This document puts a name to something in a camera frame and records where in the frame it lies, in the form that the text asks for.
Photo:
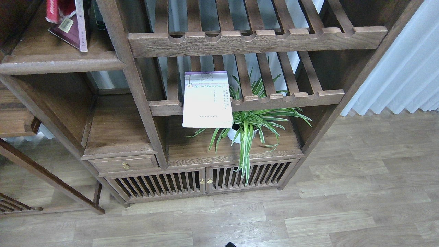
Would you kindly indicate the dark wooden bookshelf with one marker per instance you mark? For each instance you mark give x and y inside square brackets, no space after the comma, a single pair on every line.
[122,100]

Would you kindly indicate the dark maroon hardcover book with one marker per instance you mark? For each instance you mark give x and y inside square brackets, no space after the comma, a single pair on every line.
[74,30]

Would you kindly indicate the red paperback book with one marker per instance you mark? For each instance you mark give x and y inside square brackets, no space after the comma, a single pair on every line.
[58,10]

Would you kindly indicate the white pleated curtain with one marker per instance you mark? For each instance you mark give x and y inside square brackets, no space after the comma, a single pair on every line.
[407,77]

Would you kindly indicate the green spine book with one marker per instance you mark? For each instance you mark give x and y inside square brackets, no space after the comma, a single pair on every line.
[97,22]

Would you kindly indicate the green spider plant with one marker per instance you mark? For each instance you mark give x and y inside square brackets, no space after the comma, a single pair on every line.
[269,119]

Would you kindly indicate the white lavender paperback book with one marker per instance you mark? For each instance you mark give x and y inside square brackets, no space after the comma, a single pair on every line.
[207,101]

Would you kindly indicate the white plant pot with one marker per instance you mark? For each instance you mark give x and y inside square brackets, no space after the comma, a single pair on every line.
[235,134]

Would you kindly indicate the brass drawer knob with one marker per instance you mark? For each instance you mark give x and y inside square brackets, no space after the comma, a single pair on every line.
[126,166]

